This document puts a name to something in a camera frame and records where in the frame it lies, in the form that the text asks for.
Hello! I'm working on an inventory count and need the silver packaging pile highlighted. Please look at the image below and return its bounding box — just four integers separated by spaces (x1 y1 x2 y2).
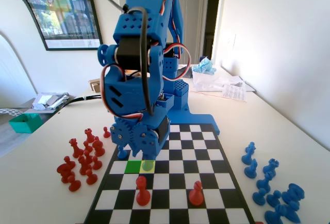
31 92 70 111

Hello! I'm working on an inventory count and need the long cardboard box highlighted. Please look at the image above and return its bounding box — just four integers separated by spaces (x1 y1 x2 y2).
88 78 102 93

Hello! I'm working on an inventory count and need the dark grey box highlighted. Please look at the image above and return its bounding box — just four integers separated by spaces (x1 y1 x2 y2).
178 65 194 79

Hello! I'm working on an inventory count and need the black cable bundle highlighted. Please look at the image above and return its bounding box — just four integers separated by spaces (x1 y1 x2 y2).
63 93 103 106

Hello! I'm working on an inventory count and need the green plastic bin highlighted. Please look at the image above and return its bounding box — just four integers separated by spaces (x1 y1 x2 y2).
8 113 44 134

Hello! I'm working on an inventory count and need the red chess bishop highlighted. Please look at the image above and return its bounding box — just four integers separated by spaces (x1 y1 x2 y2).
77 155 91 176
188 181 204 206

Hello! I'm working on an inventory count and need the tall red chess piece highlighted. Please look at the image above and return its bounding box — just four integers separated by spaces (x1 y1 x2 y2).
135 175 151 206

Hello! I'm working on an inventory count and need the clear plastic bag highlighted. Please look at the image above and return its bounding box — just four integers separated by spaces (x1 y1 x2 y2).
192 70 225 92

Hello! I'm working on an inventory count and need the red chess queen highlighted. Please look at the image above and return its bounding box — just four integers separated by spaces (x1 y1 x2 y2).
68 138 84 159

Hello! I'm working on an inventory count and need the blue chess bishop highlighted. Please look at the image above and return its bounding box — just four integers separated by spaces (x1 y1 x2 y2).
243 158 258 179

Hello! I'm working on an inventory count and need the tall blue chess piece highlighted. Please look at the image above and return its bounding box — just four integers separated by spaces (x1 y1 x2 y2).
141 156 155 172

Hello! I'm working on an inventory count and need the printed paper sheet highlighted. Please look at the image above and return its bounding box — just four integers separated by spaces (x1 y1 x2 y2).
221 83 249 103

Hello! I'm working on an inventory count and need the white paper stack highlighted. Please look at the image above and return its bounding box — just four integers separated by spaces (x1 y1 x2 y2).
223 75 256 92

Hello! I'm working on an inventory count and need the white curved chair back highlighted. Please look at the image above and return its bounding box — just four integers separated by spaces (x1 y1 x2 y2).
0 31 37 109

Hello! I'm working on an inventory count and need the black camera cable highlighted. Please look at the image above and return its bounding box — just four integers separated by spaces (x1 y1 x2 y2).
102 0 156 117

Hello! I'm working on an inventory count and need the black and white chessboard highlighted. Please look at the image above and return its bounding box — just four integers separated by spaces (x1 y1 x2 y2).
84 123 256 224

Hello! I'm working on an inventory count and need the crumpled blue cloth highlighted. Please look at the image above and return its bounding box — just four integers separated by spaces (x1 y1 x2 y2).
191 56 218 76

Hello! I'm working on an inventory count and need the blue chess queen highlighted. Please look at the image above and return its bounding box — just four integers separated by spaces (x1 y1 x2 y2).
281 183 306 206

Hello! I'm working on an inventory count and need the black framed poster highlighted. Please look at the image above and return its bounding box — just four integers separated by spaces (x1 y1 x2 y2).
0 0 104 52

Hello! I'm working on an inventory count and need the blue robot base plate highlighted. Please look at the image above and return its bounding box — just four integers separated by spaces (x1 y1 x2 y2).
164 104 222 136

